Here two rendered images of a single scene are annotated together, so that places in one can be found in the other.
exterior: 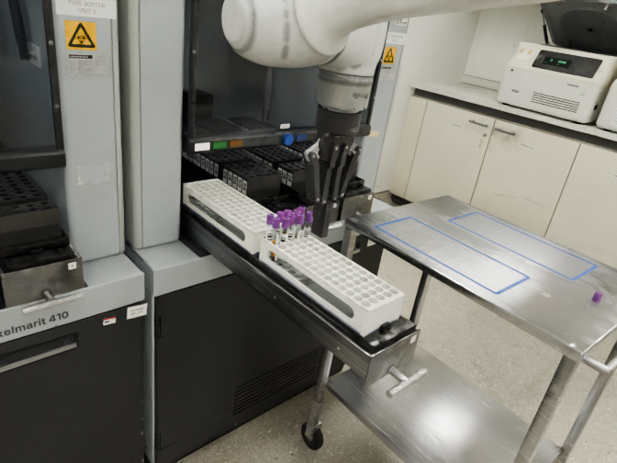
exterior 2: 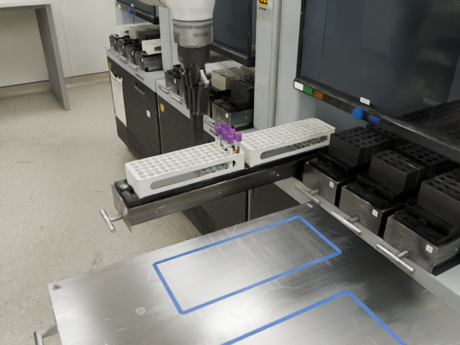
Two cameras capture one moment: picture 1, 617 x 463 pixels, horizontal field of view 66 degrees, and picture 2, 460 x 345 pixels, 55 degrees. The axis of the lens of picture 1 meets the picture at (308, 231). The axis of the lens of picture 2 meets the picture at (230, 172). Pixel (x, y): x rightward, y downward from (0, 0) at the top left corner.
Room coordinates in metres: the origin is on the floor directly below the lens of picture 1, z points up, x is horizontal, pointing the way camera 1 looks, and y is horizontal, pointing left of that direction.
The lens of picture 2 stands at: (1.17, -0.99, 1.39)
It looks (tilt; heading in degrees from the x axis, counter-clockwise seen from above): 29 degrees down; 106
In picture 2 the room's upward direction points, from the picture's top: straight up
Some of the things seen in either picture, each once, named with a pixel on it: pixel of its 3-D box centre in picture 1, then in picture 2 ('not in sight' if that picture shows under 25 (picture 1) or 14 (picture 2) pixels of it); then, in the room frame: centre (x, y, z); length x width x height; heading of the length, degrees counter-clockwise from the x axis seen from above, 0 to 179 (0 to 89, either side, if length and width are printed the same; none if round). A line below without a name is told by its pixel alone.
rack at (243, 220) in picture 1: (232, 214); (285, 142); (1.01, 0.18, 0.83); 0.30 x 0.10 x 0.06; 46
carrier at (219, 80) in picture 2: not in sight; (220, 81); (0.68, 0.63, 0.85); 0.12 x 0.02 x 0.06; 136
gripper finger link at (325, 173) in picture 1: (324, 173); (193, 90); (0.80, -0.01, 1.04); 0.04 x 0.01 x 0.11; 45
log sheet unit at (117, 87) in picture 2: not in sight; (116, 97); (-0.24, 1.40, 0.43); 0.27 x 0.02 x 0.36; 136
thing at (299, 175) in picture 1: (304, 178); (389, 174); (1.29, 0.03, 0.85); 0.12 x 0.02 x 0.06; 135
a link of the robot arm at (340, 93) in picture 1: (342, 90); (193, 31); (0.81, -0.02, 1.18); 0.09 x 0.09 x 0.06
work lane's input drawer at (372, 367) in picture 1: (278, 269); (231, 173); (0.89, 0.05, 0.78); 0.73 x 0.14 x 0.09; 46
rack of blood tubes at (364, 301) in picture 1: (325, 277); (187, 168); (0.79, -0.05, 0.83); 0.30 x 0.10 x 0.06; 46
